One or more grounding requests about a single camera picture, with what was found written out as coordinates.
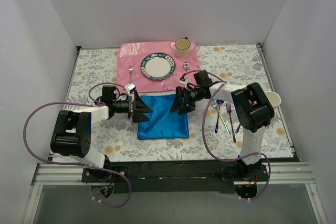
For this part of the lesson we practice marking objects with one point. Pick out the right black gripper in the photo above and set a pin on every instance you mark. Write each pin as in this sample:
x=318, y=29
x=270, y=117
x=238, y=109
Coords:
x=184, y=98

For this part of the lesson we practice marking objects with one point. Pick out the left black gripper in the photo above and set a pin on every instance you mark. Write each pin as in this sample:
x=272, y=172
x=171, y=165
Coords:
x=133, y=107

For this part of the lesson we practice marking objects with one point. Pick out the blue satin napkin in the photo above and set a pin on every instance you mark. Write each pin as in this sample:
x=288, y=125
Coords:
x=162, y=124

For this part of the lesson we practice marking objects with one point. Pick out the iridescent purple spoon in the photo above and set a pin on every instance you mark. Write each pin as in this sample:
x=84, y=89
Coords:
x=217, y=106

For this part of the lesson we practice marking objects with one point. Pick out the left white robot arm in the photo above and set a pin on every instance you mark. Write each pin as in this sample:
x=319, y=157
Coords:
x=72, y=132

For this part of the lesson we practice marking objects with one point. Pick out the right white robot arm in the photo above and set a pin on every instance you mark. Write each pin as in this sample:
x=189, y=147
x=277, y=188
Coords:
x=254, y=112

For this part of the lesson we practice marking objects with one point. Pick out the silver spoon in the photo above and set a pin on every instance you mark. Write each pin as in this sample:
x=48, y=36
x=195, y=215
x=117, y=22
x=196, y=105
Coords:
x=186, y=66

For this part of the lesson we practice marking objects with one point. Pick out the floral tablecloth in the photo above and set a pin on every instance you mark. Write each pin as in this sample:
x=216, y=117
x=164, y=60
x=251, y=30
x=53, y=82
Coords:
x=117, y=137

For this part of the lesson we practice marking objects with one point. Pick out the silver fork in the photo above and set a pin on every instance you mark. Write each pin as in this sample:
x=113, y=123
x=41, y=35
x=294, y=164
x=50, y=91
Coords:
x=130, y=73

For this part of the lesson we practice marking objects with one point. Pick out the white plate with patterned rim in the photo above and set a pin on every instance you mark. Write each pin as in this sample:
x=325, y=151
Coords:
x=158, y=66

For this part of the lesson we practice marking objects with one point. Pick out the iridescent purple fork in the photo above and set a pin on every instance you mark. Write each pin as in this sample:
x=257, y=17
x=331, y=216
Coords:
x=229, y=111

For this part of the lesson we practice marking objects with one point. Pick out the pink satin placemat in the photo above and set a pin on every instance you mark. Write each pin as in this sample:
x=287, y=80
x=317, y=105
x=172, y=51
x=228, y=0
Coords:
x=134, y=52

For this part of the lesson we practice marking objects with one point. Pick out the cream mug with dark rim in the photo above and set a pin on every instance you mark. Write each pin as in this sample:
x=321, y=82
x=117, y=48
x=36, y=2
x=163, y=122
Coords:
x=182, y=48

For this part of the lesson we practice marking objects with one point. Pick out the pale yellow paper cup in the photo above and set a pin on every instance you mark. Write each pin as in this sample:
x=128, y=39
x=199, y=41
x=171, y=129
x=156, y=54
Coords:
x=274, y=99

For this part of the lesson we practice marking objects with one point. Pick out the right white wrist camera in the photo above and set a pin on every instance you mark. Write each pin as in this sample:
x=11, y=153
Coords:
x=185, y=81

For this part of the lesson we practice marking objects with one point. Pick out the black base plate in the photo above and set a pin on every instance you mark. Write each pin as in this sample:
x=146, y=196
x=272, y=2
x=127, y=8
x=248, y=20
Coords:
x=175, y=176

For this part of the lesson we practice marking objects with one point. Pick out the aluminium frame rail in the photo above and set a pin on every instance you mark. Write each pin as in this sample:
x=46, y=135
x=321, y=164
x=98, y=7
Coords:
x=281, y=173

